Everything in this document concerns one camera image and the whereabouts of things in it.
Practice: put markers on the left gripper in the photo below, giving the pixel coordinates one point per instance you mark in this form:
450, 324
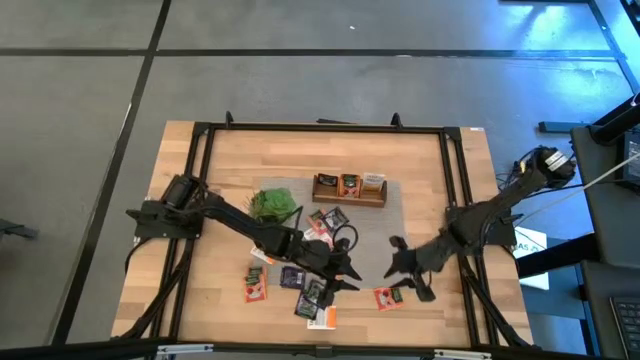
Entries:
322, 257

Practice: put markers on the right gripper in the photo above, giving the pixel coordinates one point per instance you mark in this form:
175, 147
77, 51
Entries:
432, 257

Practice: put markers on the white and orange tea packet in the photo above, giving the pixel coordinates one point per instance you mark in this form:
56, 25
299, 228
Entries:
373, 181
320, 320
260, 255
312, 236

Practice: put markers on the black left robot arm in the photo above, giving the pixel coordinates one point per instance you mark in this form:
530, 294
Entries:
240, 220

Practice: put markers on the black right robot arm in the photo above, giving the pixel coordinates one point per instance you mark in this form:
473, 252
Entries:
500, 210

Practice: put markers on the grey woven placemat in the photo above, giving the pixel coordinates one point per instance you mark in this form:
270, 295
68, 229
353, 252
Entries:
380, 230

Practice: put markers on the wooden three-compartment box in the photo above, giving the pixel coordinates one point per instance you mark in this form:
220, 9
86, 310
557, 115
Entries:
350, 202

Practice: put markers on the green plant in patterned pot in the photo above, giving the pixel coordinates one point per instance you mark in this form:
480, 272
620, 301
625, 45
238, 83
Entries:
274, 204

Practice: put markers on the white printed sign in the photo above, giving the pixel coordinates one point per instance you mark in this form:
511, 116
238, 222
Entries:
530, 240

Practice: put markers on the black slanted beam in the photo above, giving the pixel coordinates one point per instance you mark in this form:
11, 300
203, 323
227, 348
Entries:
560, 255

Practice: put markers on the dark grey desk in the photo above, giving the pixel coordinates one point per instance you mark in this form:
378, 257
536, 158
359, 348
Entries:
605, 225

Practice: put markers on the blue-grey desk foot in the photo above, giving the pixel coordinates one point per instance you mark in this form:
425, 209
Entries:
560, 126

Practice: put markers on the black keyboard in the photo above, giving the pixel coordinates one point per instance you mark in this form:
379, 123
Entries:
627, 325

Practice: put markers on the black monitor on desk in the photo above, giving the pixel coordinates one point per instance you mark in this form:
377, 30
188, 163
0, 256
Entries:
634, 165

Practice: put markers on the black overhead beam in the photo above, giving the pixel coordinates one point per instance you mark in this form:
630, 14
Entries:
75, 350

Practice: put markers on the grey chair base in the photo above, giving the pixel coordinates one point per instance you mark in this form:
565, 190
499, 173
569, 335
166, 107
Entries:
15, 229

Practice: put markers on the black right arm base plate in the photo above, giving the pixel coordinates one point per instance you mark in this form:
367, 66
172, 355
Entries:
502, 235

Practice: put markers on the silver frame bracket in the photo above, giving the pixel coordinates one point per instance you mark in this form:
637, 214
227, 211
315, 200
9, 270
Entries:
185, 348
462, 354

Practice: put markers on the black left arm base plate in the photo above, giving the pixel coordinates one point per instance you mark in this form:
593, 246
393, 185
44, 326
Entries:
145, 222

